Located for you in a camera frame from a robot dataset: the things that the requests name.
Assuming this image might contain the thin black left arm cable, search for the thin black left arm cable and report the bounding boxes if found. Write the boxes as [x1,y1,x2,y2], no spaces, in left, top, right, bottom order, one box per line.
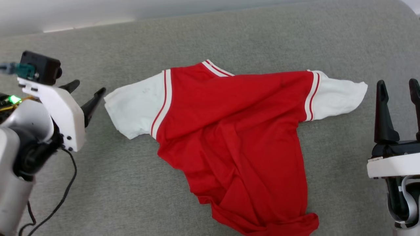
[18,147,78,236]

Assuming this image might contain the red and white jersey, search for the red and white jersey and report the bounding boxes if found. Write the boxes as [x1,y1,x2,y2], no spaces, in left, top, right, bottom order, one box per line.
[104,59,368,236]

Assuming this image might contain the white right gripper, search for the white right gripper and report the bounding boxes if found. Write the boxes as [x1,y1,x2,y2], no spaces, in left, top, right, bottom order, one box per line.
[367,79,420,179]

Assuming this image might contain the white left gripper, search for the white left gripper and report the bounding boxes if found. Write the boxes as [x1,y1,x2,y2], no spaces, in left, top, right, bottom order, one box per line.
[17,77,106,152]

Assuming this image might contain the teal left camera connector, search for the teal left camera connector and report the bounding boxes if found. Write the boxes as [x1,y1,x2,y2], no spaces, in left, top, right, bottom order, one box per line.
[0,62,36,80]

